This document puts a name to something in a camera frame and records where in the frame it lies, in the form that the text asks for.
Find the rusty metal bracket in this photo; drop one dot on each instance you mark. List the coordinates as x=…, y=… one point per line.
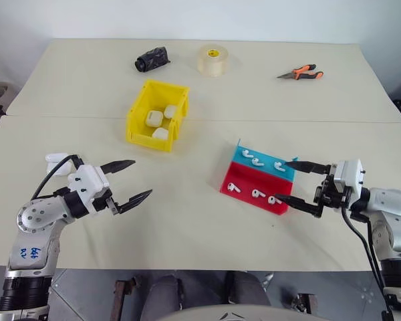
x=124, y=291
x=304, y=302

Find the orange and black pliers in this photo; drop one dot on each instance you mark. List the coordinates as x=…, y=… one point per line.
x=302, y=72

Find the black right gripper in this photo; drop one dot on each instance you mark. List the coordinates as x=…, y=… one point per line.
x=331, y=195

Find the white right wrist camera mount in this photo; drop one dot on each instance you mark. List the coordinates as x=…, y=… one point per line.
x=347, y=175

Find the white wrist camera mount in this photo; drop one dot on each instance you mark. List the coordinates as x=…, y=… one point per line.
x=87, y=179
x=347, y=175

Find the red and blue tray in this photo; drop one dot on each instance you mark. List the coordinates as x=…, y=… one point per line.
x=254, y=179

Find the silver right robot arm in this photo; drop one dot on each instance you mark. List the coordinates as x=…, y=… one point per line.
x=391, y=217

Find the black rolled plastic bag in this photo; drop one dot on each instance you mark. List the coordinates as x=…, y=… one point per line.
x=152, y=59

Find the clear tape roll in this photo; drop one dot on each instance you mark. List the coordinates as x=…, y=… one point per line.
x=213, y=61

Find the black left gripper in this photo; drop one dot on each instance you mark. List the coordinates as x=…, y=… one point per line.
x=104, y=200

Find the pale curved robot torso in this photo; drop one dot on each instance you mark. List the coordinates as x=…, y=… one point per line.
x=224, y=312

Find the yellow plastic bin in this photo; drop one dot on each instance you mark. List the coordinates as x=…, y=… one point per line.
x=138, y=115

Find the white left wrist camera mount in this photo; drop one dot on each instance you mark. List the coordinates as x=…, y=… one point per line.
x=87, y=179

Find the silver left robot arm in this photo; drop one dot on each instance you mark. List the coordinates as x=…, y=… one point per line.
x=30, y=230

